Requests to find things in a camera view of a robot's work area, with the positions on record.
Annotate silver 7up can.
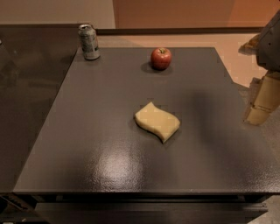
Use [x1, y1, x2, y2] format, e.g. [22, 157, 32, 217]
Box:
[78, 24, 100, 60]

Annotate yellow s-shaped sponge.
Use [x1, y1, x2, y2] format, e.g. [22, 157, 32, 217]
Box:
[135, 102, 180, 144]

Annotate red apple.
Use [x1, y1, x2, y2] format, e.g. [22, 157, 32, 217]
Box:
[150, 47, 172, 70]

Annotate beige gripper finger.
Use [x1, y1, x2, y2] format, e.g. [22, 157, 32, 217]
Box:
[244, 34, 260, 51]
[244, 71, 280, 125]

